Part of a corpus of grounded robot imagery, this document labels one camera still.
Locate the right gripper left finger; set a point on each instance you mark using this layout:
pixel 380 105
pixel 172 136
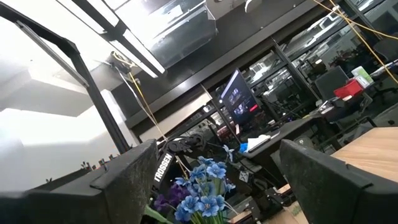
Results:
pixel 130 186

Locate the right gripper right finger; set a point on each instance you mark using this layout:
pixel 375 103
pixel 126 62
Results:
pixel 326 193

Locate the blue artificial flower bunch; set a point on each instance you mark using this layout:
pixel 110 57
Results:
pixel 205 186

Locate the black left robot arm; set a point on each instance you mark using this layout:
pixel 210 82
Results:
pixel 164 165

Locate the grey desk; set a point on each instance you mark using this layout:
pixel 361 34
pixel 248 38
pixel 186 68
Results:
pixel 289 130

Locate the white cloth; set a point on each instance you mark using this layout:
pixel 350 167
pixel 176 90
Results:
pixel 258 141

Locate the red storage box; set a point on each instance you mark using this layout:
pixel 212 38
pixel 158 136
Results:
pixel 348 89

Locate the black office chair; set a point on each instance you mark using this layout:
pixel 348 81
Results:
pixel 331 82

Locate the green white wipes pack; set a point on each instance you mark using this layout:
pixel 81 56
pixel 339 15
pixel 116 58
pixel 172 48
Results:
pixel 362 76

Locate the computer monitor lit screen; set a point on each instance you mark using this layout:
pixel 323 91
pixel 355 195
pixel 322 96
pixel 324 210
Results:
pixel 239 98

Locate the overhead light bar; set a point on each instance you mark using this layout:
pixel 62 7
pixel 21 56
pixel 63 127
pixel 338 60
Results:
pixel 140 49

